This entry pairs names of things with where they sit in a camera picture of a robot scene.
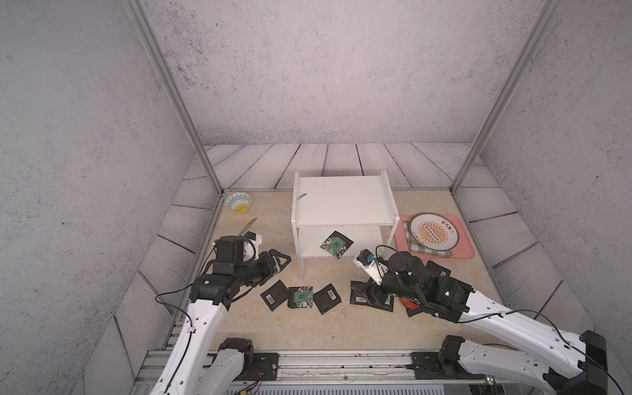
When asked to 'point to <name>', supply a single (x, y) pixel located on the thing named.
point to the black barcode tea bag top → (327, 299)
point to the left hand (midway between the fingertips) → (288, 262)
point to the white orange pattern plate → (434, 231)
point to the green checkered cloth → (416, 248)
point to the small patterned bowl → (239, 202)
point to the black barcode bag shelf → (276, 295)
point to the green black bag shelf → (337, 244)
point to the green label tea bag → (300, 297)
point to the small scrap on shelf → (302, 195)
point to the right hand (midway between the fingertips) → (361, 276)
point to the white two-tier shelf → (361, 208)
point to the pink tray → (463, 249)
